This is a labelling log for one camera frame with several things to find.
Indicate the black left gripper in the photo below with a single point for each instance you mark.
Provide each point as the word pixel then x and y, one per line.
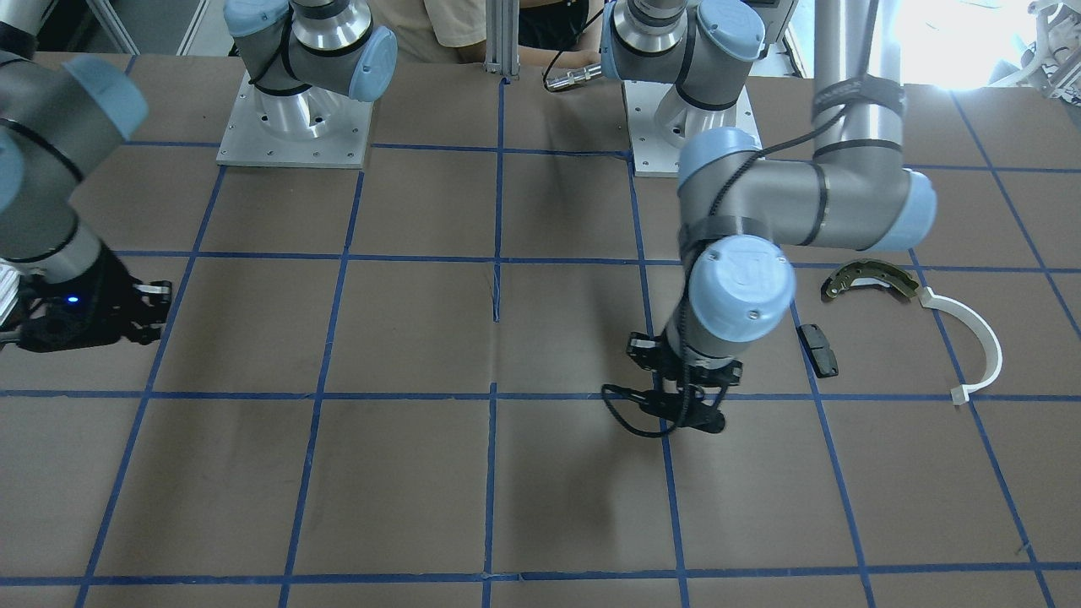
pixel 643 352

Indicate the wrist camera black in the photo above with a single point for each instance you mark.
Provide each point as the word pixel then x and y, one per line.
pixel 157 298
pixel 647 352

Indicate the curved metal brake shoe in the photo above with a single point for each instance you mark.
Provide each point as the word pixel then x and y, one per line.
pixel 869 272

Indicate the silver ribbed metal tray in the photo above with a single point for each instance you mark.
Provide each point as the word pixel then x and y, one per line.
pixel 9 292

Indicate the silver cable connector plug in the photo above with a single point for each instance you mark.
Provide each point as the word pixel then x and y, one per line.
pixel 573 78

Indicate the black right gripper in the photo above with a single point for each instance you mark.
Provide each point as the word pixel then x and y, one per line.
pixel 108 289

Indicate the grey brake pad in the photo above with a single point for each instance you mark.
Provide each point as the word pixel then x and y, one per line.
pixel 819 350

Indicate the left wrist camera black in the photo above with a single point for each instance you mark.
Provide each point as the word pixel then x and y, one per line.
pixel 647 352

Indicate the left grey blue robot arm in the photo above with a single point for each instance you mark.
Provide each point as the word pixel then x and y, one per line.
pixel 739 204

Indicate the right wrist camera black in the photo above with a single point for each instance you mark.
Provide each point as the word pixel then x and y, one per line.
pixel 157 298

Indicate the aluminium frame post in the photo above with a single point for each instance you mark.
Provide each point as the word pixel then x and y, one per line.
pixel 501 48

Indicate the person in beige shirt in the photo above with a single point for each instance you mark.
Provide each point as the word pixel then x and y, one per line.
pixel 454 32

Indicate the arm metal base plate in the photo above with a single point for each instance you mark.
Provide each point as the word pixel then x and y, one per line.
pixel 660 123
pixel 313 129

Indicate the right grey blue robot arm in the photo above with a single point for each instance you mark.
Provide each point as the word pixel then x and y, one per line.
pixel 59 125

